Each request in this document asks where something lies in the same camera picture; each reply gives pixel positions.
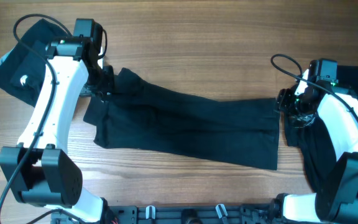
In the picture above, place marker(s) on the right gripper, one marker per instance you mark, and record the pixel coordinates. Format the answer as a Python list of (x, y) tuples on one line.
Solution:
[(284, 104)]

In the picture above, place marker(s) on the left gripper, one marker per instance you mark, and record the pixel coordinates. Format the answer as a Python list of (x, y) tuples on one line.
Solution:
[(108, 86)]

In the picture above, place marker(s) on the black t-shirt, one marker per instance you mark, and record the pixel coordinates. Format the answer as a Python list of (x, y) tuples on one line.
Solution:
[(140, 115)]

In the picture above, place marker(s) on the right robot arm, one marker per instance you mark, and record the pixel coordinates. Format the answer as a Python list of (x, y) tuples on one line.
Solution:
[(327, 114)]

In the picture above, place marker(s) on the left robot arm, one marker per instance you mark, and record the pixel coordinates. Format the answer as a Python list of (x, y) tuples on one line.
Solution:
[(38, 169)]

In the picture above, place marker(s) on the black clothes pile right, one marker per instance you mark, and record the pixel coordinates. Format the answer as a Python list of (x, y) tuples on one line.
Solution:
[(314, 141)]

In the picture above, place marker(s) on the folded black clothes stack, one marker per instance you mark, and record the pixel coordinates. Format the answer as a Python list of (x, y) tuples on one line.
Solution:
[(22, 72)]

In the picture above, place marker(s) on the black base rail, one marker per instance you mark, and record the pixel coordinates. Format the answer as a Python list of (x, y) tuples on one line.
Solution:
[(239, 214)]

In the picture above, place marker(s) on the right white rail clip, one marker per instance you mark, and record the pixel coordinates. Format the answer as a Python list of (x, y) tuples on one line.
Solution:
[(222, 213)]

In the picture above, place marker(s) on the white rail clip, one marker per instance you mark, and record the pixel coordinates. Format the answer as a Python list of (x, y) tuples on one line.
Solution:
[(222, 213), (150, 212)]

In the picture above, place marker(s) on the left white rail clip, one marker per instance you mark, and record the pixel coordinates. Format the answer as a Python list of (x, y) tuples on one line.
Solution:
[(150, 212)]

